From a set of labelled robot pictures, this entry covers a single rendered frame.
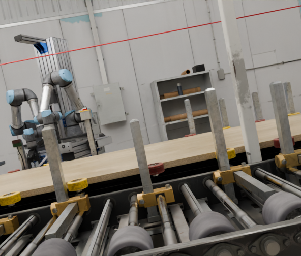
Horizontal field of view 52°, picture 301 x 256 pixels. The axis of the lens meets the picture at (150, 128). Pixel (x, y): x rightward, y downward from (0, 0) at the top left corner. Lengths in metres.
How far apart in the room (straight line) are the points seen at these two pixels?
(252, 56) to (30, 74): 3.65
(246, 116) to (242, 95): 0.09
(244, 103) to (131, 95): 3.79
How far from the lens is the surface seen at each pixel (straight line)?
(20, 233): 1.17
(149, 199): 1.16
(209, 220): 0.74
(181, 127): 5.08
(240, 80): 1.31
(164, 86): 5.04
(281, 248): 0.75
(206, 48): 5.32
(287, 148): 1.26
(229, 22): 1.34
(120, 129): 4.97
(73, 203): 1.18
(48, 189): 1.38
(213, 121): 1.16
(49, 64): 3.28
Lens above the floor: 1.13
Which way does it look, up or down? 3 degrees down
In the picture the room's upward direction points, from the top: 11 degrees counter-clockwise
